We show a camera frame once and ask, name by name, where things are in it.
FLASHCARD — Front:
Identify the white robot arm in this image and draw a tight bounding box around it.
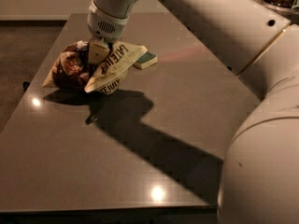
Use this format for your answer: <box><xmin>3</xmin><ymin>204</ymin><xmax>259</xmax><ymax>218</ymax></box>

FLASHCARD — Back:
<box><xmin>99</xmin><ymin>0</ymin><xmax>299</xmax><ymax>224</ymax></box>

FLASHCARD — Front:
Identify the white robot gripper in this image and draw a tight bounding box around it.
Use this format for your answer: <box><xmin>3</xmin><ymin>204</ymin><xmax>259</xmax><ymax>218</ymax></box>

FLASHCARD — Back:
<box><xmin>87</xmin><ymin>1</ymin><xmax>128</xmax><ymax>65</ymax></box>

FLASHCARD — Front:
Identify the green and yellow sponge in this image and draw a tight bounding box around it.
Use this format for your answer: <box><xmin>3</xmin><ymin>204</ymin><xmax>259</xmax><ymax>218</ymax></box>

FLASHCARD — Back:
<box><xmin>134</xmin><ymin>51</ymin><xmax>158</xmax><ymax>70</ymax></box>

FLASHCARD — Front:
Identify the brown Late July chip bag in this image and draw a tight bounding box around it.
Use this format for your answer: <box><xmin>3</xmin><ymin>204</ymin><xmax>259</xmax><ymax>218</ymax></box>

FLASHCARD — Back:
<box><xmin>42</xmin><ymin>41</ymin><xmax>148</xmax><ymax>95</ymax></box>

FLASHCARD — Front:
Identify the small black object on floor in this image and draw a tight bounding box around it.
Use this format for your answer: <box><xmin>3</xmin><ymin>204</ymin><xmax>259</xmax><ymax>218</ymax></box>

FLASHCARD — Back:
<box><xmin>22</xmin><ymin>81</ymin><xmax>30</xmax><ymax>92</ymax></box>

